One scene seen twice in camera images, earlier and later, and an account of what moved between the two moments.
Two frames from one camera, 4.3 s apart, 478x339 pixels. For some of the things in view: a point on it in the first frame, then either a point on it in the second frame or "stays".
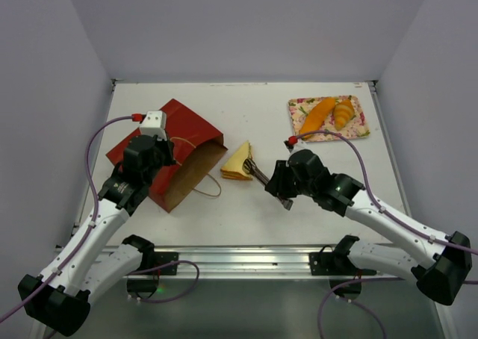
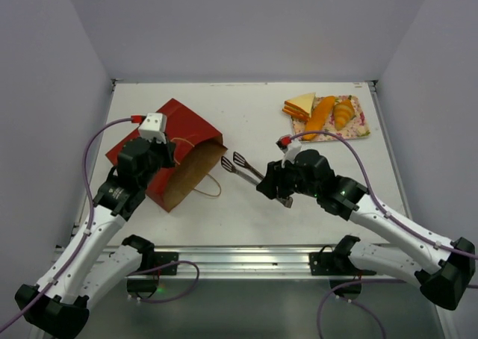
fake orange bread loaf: [317, 116] stays
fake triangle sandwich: [234, 167] -> [300, 105]
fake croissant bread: [343, 112] stays
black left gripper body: [163, 154] stays
